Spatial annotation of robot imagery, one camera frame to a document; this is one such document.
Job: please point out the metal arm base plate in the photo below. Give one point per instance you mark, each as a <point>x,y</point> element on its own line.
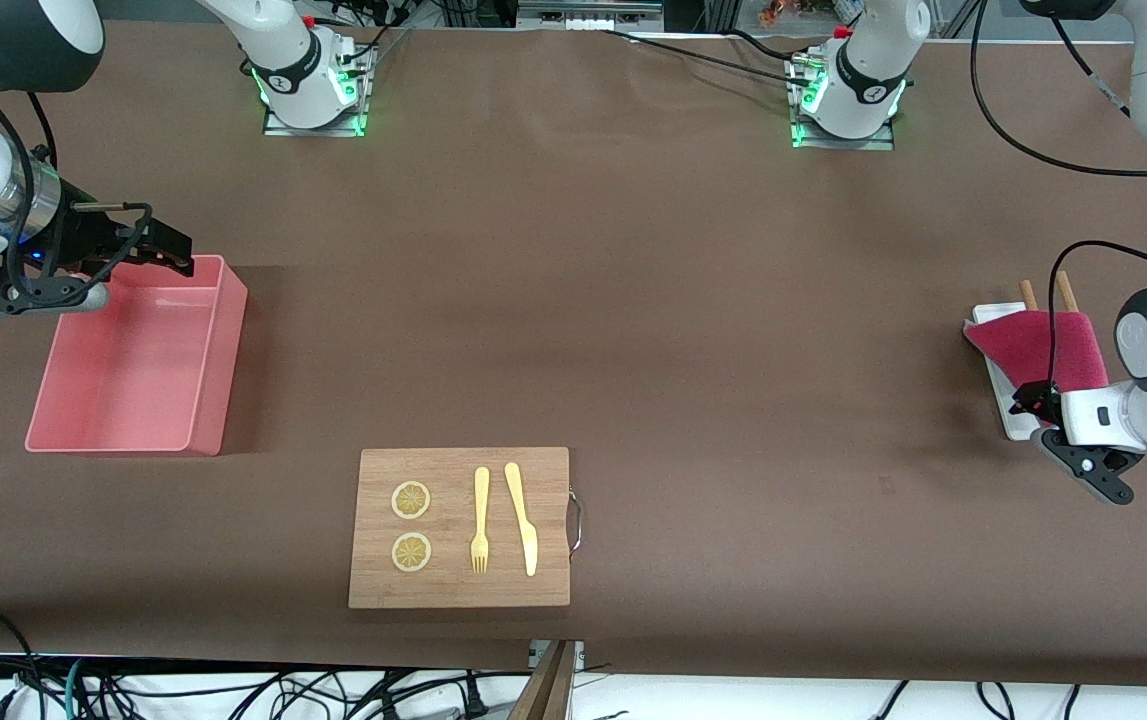
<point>333,128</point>
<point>853,143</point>

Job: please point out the dried lemon slice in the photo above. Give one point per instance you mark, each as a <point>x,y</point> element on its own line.
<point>411,500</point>
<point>411,552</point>

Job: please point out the white rectangular tray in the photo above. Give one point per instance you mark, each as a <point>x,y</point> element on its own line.
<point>1008,405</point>

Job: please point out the aluminium frame rail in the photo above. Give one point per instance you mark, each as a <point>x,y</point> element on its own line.
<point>583,15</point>

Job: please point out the small metal bracket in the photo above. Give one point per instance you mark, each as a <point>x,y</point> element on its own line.
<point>579,655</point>

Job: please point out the wooden cutting board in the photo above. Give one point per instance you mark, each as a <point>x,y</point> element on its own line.
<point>453,470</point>

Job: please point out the red cloth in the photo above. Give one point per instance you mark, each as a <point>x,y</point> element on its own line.
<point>1033,345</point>

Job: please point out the yellow plastic fork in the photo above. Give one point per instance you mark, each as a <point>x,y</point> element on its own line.
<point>481,490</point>

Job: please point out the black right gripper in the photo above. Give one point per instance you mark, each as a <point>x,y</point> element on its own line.
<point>85,240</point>

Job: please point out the pink plastic bin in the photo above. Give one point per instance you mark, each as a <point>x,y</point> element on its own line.
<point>133,370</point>

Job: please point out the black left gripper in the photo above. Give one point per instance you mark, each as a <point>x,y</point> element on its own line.
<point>1045,402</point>

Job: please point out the wooden post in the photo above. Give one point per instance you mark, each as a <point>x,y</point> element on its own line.
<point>545,690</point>

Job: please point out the yellow plastic knife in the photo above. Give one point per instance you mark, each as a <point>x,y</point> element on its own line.
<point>529,545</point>

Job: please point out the colourful toy pile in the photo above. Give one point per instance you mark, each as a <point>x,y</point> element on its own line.
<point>793,10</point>

